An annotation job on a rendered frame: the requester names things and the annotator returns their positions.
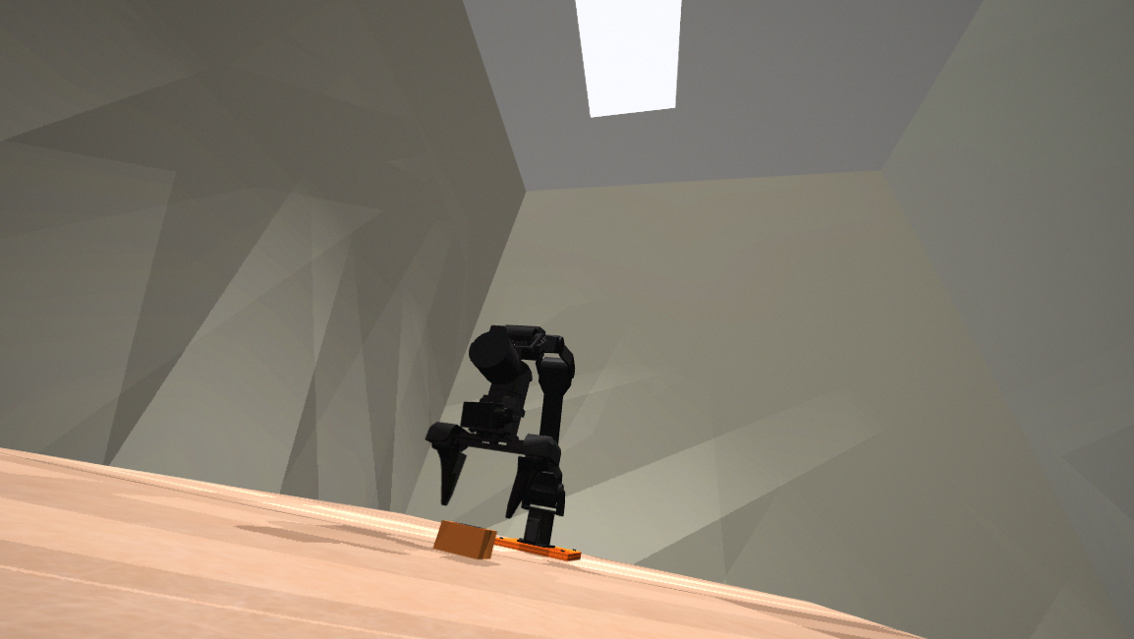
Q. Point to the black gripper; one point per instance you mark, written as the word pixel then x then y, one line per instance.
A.
pixel 449 440

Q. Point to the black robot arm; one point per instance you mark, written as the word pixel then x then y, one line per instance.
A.
pixel 498 355

